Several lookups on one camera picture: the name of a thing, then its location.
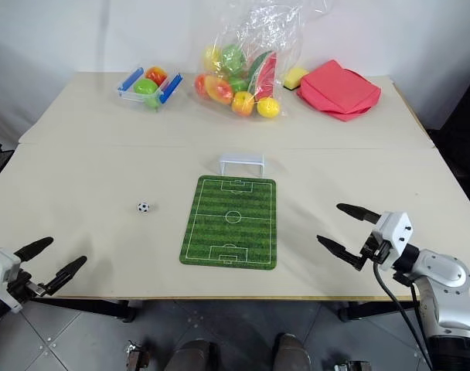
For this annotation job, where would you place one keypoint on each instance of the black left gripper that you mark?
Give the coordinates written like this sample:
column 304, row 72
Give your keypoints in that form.
column 20, row 286

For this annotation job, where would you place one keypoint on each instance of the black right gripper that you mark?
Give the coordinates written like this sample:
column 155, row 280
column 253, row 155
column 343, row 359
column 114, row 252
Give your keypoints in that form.
column 376, row 249

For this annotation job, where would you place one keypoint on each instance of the small soccer ball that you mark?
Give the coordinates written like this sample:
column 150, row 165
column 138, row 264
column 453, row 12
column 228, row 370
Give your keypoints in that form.
column 143, row 207

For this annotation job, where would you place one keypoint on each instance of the green soccer field mat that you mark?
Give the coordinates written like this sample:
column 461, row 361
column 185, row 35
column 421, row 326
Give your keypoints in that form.
column 231, row 222

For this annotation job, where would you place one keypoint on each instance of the small white toy goal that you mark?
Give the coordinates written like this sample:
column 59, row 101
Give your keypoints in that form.
column 242, row 159

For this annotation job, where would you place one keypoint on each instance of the dark rounded shape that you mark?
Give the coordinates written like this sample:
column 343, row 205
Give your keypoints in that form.
column 194, row 355
column 293, row 353

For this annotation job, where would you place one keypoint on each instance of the black equipment beside table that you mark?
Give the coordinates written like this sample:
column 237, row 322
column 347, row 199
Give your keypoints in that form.
column 461, row 154

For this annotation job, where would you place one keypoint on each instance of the red folded cloth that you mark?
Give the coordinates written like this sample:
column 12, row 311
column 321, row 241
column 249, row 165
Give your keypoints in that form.
column 337, row 90

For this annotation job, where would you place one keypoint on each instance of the yellow toy lemon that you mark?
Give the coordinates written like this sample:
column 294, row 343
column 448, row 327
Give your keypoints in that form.
column 210, row 55
column 268, row 107

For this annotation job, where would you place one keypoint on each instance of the yellow sponge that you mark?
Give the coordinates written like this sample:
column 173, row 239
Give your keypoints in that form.
column 295, row 77

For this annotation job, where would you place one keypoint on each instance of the yellow orange toy apple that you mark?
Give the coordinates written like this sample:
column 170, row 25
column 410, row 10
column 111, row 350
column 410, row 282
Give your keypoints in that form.
column 242, row 104

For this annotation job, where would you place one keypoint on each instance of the toy watermelon slice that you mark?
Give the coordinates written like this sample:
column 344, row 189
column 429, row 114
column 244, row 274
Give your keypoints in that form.
column 266, row 75

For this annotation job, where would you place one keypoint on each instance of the small green toy fruit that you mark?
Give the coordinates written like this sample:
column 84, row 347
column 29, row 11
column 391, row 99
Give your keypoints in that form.
column 238, row 83

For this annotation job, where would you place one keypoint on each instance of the orange pink toy fruit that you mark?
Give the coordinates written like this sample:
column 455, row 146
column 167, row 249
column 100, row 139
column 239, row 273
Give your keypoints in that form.
column 219, row 89

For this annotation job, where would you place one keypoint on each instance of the green toy apple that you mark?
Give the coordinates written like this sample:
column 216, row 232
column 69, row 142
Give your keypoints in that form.
column 233, row 58
column 146, row 87

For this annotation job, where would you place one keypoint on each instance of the clear box with blue clips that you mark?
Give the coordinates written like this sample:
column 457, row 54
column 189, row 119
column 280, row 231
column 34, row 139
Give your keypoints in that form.
column 165, row 92

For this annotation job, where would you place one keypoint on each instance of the orange toy peach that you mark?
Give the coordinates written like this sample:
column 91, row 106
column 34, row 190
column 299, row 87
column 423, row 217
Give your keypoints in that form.
column 200, row 85

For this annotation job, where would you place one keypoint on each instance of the clear plastic bag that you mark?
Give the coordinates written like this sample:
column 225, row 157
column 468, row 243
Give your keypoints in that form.
column 258, row 35

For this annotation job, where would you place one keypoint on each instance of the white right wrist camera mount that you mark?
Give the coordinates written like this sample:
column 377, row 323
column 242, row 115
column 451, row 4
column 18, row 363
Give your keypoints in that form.
column 393, row 232

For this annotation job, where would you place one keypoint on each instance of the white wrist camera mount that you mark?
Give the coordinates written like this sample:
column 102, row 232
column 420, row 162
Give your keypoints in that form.
column 393, row 232
column 3, row 270

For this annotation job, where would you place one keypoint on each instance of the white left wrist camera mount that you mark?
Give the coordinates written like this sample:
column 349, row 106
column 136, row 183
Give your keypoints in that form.
column 3, row 270

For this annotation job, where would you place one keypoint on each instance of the black table leg frame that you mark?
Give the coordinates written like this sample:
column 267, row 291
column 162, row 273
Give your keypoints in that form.
column 88, row 307
column 374, row 309

